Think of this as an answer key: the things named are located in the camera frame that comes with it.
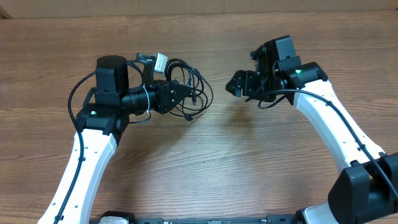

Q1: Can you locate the black USB-A cable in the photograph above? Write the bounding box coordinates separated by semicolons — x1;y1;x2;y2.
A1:
167;60;203;121

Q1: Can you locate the short black USB cable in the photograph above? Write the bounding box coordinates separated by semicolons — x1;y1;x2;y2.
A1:
174;67;209;118

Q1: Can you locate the black cable with silver plugs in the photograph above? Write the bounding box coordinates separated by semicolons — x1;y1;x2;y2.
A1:
164;58;215;118

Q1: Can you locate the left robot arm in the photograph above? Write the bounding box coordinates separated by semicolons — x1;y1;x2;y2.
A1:
39;54;192;223

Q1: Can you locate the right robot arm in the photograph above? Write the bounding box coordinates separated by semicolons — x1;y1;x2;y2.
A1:
226;35;397;223

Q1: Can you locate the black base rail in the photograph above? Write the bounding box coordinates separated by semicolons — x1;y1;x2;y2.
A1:
90;210;312;224

